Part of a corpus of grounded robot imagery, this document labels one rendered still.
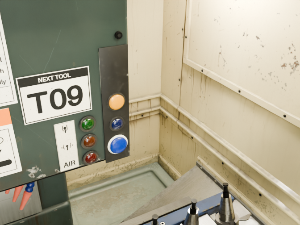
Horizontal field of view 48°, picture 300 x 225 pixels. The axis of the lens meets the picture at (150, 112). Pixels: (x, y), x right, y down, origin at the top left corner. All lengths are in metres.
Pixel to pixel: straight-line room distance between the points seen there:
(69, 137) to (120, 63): 0.14
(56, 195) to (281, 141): 0.92
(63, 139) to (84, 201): 1.44
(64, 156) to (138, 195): 1.44
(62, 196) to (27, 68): 1.09
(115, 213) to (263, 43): 1.15
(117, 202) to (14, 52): 1.54
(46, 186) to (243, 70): 0.90
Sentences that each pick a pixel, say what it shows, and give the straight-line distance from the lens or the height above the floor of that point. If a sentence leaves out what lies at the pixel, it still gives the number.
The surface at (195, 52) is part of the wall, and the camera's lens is 1.54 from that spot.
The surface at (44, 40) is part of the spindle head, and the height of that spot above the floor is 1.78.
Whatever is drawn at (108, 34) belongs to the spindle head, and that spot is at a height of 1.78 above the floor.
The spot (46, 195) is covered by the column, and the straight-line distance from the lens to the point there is 1.47.
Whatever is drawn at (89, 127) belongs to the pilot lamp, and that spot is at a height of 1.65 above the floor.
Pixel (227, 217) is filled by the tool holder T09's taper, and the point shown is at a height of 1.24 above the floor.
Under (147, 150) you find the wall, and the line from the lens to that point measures 2.05.
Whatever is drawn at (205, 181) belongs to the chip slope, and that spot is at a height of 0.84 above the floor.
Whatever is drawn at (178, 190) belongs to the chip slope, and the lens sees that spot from 1.69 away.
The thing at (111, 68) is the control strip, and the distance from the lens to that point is 0.49.
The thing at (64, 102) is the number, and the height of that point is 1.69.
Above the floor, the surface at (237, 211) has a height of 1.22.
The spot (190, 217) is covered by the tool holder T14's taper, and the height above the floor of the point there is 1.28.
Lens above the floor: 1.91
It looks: 29 degrees down
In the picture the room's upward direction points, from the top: 1 degrees clockwise
